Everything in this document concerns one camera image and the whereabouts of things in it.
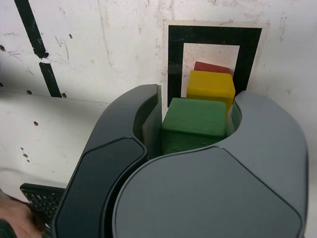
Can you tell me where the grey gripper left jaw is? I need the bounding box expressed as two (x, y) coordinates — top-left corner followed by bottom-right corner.
(50, 83), (165, 238)

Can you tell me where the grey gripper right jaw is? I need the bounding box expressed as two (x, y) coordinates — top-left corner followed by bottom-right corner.
(111, 90), (310, 238)

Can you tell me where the green cube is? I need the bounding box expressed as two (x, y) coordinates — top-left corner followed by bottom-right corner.
(160, 97), (228, 156)

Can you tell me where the yellow cube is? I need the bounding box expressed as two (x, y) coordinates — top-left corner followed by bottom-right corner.
(186, 70), (236, 117)

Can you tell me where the red cube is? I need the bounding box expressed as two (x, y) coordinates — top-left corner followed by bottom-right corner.
(193, 61), (231, 74)

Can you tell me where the black tape square outline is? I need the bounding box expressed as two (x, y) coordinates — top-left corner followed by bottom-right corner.
(167, 24), (263, 110)

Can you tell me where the person's hand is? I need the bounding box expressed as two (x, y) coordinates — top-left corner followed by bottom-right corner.
(0, 196), (47, 238)

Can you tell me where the black keyboard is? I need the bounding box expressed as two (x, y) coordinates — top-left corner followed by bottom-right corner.
(19, 182), (66, 238)

